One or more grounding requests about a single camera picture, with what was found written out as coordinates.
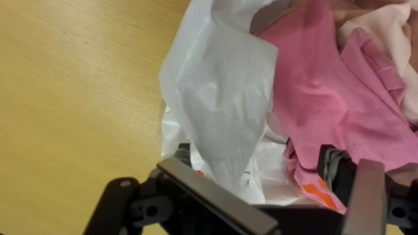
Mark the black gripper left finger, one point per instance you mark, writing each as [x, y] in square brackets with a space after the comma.
[197, 200]

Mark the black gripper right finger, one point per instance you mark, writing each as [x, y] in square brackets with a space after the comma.
[368, 196]

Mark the white orange plastic bag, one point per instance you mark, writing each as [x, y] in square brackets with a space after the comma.
[223, 99]

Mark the pink cloth with orange print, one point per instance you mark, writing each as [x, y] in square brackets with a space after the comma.
[331, 95]

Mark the peach cloth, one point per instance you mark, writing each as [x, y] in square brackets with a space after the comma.
[393, 30]

